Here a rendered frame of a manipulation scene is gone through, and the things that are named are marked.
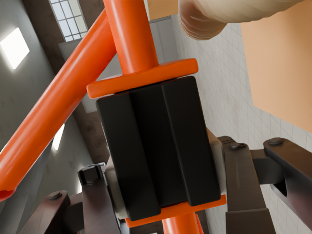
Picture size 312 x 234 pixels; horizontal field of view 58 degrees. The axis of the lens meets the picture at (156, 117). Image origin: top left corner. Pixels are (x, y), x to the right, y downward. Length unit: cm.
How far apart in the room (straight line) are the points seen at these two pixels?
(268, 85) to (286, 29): 8
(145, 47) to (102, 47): 3
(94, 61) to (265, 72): 23
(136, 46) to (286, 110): 21
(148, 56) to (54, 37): 908
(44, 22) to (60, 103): 899
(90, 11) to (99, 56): 871
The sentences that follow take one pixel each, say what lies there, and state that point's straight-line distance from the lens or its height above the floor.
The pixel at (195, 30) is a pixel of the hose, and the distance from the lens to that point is 22.
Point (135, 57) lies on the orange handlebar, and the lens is 16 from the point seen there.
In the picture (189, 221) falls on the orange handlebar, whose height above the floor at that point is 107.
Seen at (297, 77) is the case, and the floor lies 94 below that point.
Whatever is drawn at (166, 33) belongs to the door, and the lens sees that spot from 906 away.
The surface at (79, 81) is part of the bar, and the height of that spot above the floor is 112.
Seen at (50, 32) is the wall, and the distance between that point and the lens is 921.
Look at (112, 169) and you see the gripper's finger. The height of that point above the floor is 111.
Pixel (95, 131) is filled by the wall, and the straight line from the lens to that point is 1055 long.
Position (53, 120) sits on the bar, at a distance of 19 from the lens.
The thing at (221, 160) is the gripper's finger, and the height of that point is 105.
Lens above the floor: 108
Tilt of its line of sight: 1 degrees up
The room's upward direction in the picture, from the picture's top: 104 degrees counter-clockwise
